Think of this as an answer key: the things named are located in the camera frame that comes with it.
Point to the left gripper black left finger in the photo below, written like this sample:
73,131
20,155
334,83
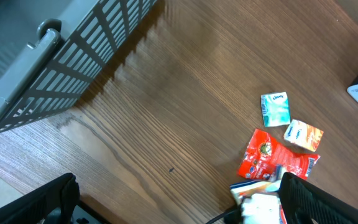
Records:
53,202

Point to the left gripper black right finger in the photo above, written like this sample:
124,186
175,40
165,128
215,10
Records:
303,202

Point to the yellow white snack bag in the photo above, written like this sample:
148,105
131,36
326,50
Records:
258,200

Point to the red snack packet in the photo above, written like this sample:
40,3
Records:
264,153

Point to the orange tissue pack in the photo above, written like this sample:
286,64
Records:
303,135

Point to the teal tissue pack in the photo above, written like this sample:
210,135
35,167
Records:
275,109

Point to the grey plastic shopping basket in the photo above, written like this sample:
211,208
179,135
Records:
52,50

